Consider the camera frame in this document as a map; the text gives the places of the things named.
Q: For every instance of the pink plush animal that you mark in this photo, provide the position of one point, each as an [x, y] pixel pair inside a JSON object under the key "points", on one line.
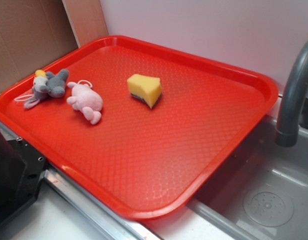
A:
{"points": [[85, 100]]}

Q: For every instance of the yellow sponge with dark base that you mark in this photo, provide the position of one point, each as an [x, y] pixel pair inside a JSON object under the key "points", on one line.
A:
{"points": [[148, 89]]}

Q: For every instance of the gray plush animal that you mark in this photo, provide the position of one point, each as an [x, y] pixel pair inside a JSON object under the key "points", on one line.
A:
{"points": [[44, 85]]}

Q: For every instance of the brown cardboard panel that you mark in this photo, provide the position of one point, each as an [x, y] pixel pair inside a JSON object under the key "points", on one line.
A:
{"points": [[33, 34]]}

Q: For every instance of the gray plastic sink basin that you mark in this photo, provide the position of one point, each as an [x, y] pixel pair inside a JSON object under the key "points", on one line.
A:
{"points": [[260, 192]]}

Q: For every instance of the red plastic tray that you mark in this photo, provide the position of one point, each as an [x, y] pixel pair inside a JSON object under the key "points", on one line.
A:
{"points": [[143, 163]]}

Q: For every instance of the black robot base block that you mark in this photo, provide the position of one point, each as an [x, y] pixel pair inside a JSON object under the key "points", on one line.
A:
{"points": [[22, 169]]}

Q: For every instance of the light wooden board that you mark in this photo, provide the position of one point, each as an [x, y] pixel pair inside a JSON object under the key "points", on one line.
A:
{"points": [[86, 20]]}

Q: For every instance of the gray plastic faucet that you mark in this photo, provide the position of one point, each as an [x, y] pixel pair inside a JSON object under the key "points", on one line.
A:
{"points": [[293, 111]]}

